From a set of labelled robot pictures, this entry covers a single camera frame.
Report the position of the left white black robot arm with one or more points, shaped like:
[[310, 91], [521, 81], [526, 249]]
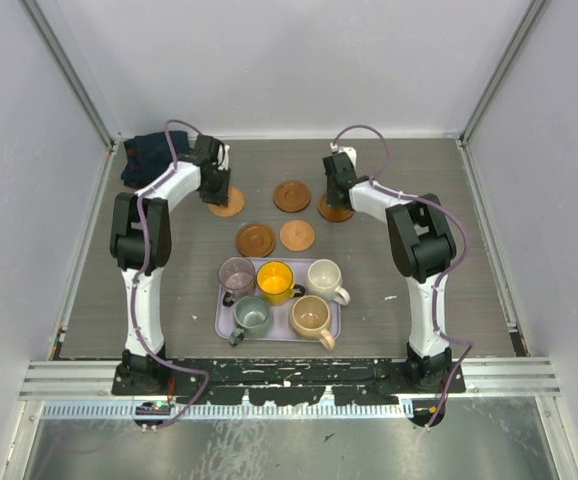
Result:
[[141, 244]]

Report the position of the aluminium front rail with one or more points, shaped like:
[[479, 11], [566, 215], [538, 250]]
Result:
[[481, 377]]

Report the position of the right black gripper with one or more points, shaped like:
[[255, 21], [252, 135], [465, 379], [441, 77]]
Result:
[[331, 200]]

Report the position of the white slotted cable duct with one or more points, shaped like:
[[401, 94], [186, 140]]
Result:
[[134, 410]]

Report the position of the grey ceramic mug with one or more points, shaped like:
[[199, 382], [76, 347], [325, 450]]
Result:
[[253, 317]]

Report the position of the light cork round coaster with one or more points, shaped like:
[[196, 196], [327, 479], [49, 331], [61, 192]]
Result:
[[297, 235]]

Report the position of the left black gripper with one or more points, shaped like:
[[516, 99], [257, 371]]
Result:
[[221, 196]]

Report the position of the lavender plastic tray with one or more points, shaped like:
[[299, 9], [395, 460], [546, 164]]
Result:
[[280, 330]]

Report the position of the brown wooden round coaster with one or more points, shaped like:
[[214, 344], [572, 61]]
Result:
[[331, 213]]

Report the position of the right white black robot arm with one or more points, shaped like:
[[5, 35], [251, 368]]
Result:
[[422, 247]]

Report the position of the dark blue folded cloth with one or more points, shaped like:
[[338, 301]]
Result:
[[148, 157]]

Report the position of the dark brown wooden coaster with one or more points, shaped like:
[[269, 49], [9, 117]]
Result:
[[291, 196]]

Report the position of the white ceramic mug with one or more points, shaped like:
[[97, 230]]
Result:
[[324, 280]]

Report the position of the purple glass mug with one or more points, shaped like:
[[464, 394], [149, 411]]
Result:
[[237, 279]]

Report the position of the yellow mug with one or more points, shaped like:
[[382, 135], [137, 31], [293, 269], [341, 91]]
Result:
[[276, 283]]

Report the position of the beige ceramic mug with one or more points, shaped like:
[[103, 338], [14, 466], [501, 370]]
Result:
[[311, 319]]

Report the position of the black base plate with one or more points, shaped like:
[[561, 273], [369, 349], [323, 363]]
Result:
[[284, 382]]

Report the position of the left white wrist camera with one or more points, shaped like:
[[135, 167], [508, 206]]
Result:
[[223, 157]]

